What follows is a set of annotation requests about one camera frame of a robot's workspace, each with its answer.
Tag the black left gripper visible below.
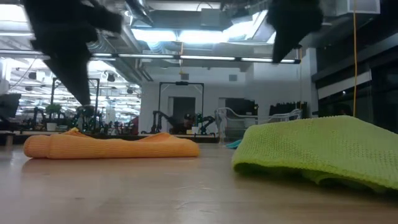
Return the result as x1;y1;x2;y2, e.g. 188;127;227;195
21;0;124;106

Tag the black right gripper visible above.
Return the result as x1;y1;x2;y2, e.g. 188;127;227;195
266;0;324;64

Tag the orange microfiber towel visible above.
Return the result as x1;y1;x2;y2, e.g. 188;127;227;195
24;127;200;160

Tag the green microfiber towel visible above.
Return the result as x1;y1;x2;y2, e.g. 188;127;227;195
231;115;398;194

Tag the blue microfiber towel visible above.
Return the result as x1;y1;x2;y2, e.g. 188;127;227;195
226;139;243;150

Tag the potted green plant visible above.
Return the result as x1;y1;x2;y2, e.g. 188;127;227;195
45;104;63;132

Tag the black monitor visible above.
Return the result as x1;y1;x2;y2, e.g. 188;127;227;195
0;93;22;119

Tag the long light bar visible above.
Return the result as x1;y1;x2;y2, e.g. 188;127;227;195
0;49;302;65

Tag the clear plastic bin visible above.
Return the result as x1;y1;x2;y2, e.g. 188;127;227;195
214;107;303;144

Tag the person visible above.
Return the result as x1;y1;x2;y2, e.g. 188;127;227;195
172;113;193;135

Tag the black gantry frame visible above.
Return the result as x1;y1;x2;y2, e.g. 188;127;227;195
157;81;205;135
50;77;101;125

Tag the silver ceiling duct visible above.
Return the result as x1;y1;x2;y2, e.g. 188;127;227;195
124;0;153;26

